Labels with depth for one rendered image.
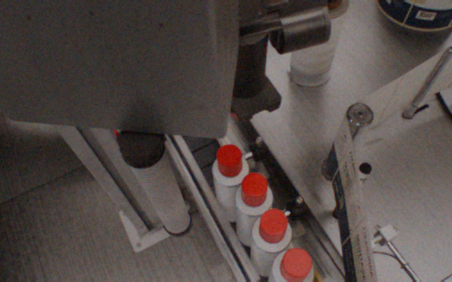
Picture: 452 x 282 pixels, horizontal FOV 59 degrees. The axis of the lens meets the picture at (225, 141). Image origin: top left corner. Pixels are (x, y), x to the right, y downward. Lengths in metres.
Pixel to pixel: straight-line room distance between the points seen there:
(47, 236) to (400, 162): 0.66
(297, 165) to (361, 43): 0.33
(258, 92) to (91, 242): 0.43
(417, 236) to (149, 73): 0.59
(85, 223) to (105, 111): 0.53
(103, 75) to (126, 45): 0.03
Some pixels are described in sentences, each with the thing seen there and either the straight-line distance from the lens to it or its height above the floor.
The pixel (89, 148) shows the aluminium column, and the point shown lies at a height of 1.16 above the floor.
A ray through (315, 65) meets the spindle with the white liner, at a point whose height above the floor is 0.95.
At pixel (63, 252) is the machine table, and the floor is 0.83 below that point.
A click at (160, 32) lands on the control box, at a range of 0.21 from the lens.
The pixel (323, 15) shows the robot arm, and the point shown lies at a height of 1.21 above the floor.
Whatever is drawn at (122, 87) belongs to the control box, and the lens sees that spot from 0.26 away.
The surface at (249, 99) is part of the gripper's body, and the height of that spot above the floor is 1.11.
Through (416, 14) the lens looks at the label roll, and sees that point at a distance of 0.97.
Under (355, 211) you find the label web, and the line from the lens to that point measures 0.57.
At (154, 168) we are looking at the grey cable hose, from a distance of 0.32.
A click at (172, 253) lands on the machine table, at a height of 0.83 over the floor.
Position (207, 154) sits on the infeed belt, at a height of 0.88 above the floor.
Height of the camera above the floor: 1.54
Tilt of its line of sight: 61 degrees down
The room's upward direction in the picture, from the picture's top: 5 degrees counter-clockwise
